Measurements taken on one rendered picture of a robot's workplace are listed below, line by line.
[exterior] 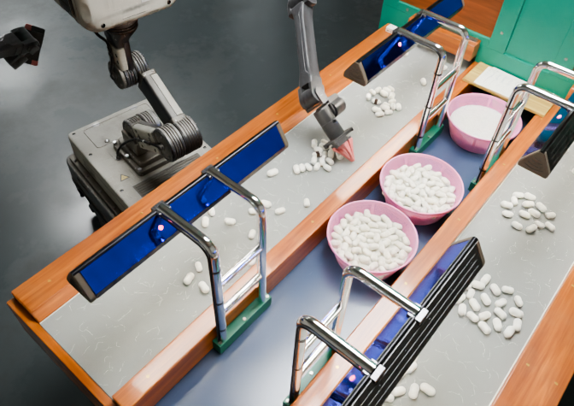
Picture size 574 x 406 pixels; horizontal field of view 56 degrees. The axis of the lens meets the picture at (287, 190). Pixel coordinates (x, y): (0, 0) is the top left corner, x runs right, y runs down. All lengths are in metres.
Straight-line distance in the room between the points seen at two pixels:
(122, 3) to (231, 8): 2.42
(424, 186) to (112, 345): 1.05
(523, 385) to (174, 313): 0.88
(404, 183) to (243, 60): 1.98
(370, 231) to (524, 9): 1.04
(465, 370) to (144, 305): 0.84
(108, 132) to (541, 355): 1.78
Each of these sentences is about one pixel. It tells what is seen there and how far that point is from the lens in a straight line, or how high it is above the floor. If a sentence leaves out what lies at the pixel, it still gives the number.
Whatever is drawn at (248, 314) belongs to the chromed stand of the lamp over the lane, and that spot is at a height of 0.71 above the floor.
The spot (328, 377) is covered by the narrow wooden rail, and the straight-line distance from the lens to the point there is 1.38.
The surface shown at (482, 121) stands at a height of 0.74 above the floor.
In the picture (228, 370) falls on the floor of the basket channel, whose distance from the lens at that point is 1.48.
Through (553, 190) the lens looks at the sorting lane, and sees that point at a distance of 1.97.
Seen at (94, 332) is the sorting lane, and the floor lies 0.74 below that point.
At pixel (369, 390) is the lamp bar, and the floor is 1.10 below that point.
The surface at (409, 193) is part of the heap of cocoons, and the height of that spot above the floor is 0.74.
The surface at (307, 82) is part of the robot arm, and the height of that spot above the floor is 0.96.
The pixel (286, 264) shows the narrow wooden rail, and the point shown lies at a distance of 1.56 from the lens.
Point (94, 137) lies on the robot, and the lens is 2.40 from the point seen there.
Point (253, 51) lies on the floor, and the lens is 3.65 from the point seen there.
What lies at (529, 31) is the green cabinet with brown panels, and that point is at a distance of 2.27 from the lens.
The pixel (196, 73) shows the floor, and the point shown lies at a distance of 3.48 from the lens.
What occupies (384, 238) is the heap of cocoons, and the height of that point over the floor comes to 0.73.
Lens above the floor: 2.02
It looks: 48 degrees down
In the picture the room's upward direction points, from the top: 3 degrees clockwise
